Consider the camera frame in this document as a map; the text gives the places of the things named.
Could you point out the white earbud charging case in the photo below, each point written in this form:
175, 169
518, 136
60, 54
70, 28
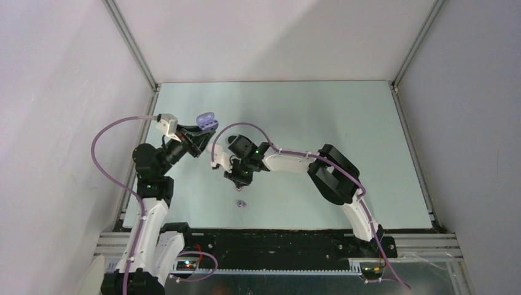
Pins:
209, 147

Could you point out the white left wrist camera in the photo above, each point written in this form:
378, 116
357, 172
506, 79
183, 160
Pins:
167, 124

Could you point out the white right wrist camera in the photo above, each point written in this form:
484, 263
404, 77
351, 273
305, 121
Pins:
221, 159

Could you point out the black earbud charging case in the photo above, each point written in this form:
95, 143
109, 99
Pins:
231, 139

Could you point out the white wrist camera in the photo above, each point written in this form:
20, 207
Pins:
221, 159
167, 124

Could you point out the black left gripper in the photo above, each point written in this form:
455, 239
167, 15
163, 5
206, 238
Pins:
196, 139

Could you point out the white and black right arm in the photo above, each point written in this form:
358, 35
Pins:
334, 176

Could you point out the purple earbud charging case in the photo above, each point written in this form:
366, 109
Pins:
207, 121

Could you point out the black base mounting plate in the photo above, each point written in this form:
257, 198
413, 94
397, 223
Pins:
283, 250

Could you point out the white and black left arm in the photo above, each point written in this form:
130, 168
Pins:
149, 256

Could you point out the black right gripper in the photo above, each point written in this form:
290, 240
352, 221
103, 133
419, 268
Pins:
233, 176

